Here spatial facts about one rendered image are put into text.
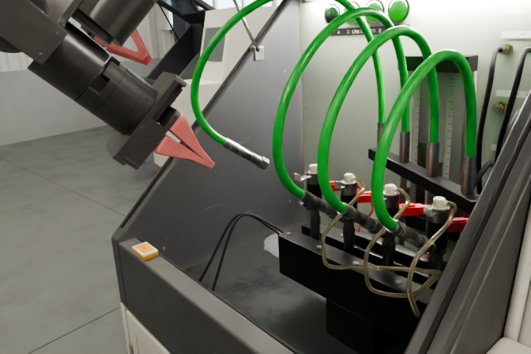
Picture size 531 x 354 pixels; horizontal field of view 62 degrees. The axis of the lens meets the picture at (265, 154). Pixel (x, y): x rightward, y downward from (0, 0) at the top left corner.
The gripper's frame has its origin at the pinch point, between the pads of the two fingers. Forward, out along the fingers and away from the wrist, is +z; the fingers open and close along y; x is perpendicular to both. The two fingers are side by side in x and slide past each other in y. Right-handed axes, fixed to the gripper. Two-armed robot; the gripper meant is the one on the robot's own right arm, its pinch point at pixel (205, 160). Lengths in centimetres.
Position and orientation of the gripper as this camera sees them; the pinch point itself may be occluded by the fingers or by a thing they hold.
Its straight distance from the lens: 50.3
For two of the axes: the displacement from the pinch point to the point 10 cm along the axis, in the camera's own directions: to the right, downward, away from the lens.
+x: -4.3, -2.1, 8.8
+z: 6.8, 5.6, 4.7
